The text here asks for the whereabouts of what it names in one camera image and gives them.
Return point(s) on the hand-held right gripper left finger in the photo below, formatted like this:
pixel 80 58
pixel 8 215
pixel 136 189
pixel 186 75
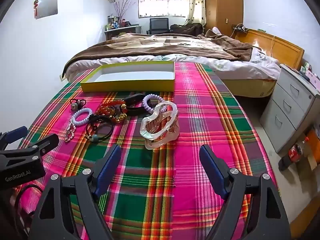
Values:
pixel 110 165

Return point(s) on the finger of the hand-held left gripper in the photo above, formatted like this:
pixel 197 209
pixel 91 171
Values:
pixel 40 143
pixel 15 133

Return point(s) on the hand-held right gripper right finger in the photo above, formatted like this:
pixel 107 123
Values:
pixel 211 165

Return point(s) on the rhinestone hair clip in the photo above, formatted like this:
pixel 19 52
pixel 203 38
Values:
pixel 69 132

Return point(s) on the clear hair claw clip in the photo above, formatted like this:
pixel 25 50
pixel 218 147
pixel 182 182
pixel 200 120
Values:
pixel 150 130

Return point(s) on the yellow cardboard box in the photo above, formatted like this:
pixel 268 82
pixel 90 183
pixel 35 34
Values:
pixel 130 85

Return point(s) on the plaid tablecloth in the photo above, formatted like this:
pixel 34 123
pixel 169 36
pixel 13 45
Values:
pixel 200 120

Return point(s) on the black hair clip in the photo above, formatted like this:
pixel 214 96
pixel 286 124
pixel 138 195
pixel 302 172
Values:
pixel 132 98

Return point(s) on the cola bottle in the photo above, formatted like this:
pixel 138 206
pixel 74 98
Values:
pixel 293 153

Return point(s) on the yellow mattress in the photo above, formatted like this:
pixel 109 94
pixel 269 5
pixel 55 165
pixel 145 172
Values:
pixel 250 87

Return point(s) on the grey drawer cabinet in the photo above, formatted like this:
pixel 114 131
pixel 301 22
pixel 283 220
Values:
pixel 287 105

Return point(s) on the white floral duvet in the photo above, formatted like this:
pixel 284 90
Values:
pixel 237 67

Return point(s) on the orange box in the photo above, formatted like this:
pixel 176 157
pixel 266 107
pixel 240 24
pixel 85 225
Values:
pixel 313 142

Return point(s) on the bed with brown blanket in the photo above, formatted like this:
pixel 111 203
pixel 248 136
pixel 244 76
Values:
pixel 150 47

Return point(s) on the red hanging ornament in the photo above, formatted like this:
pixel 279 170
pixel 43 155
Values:
pixel 36 8

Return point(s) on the desk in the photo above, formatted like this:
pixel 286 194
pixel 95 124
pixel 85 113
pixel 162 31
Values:
pixel 120 31

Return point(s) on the boxes on cabinet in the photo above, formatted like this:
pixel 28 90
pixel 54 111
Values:
pixel 311 73

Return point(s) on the wooden headboard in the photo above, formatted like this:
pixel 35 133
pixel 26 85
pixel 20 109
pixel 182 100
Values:
pixel 282 47

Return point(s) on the brown clothes pile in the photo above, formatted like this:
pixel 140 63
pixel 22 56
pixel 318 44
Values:
pixel 187 28

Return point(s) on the power strip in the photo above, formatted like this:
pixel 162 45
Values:
pixel 240 27

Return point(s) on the group of desk bottles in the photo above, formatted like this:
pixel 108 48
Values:
pixel 113 23

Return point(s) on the black office chair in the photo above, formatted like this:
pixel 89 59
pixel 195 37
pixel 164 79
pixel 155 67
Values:
pixel 158 25

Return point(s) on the vase of dry branches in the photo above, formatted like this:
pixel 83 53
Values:
pixel 121 10

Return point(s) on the wooden wardrobe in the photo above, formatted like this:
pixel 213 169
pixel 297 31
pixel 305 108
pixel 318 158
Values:
pixel 222 5

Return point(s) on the patterned curtain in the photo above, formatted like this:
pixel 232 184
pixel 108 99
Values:
pixel 193 2

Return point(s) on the window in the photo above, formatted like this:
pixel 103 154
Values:
pixel 160 7

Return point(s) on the silver wall sheet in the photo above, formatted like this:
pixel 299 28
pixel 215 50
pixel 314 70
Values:
pixel 47 5

